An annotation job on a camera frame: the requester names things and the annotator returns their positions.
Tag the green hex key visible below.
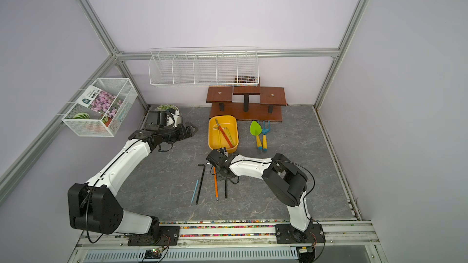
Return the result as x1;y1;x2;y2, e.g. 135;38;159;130
224;127;235;147

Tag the teal garden fork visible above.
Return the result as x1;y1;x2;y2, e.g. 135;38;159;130
262;121;271;152

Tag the green garden trowel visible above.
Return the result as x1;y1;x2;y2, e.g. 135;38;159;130
250;121;263;150

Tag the flower seed packet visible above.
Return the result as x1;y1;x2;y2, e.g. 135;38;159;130
76;85;123;119

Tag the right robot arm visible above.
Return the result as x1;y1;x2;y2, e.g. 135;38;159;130
207;149;312;233

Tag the aluminium mounting rail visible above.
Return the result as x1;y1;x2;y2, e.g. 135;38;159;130
69;220;387;263

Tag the small black hex key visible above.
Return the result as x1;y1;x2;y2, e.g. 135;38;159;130
196;164;206;205

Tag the brown wooden stand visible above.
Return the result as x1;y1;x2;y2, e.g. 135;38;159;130
206;85;288;122

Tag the white potted green plant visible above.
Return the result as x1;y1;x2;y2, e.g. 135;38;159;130
156;104;180;118

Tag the white wire side basket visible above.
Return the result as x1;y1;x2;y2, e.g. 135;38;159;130
62;77;138;138

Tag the yellow hex key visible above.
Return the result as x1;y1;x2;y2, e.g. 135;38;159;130
218;130;225;148

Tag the long white wire basket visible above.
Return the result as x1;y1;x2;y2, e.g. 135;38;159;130
148;46;260;86

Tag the yellow plastic storage box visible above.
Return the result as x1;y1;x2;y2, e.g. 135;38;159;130
208;115;239;153

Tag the orange hex key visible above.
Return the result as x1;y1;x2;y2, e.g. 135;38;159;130
211;166;219;202

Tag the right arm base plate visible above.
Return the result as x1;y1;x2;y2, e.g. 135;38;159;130
275;223;325;244

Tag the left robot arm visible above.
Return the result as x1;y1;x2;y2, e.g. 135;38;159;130
68;122;198;241

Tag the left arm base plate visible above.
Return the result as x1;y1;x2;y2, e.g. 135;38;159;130
127;225;180;247

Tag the red hex key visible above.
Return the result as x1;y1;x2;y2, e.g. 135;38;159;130
215;119;233;148

